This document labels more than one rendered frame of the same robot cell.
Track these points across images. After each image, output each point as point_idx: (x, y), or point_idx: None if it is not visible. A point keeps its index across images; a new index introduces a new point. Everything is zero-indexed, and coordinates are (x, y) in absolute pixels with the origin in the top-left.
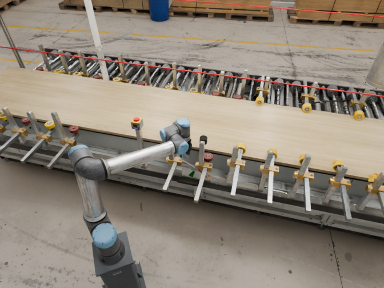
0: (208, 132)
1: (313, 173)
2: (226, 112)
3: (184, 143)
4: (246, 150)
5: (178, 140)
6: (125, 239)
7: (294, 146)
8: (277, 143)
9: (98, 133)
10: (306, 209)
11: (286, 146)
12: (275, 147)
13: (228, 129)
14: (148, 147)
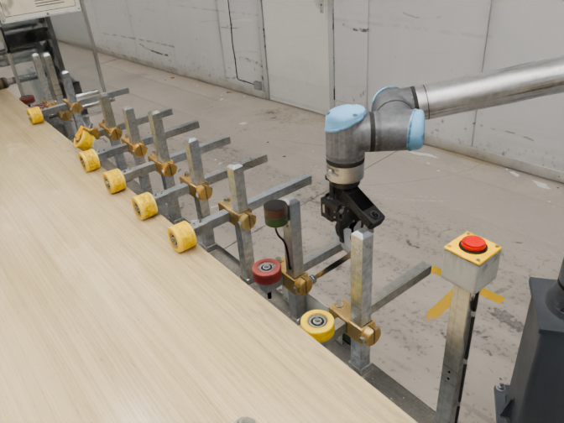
0: (183, 331)
1: (148, 155)
2: (25, 380)
3: (384, 87)
4: (169, 245)
5: (396, 90)
6: (543, 315)
7: (75, 215)
8: (90, 232)
9: None
10: (228, 137)
11: (87, 221)
12: (108, 227)
13: (122, 312)
14: (481, 77)
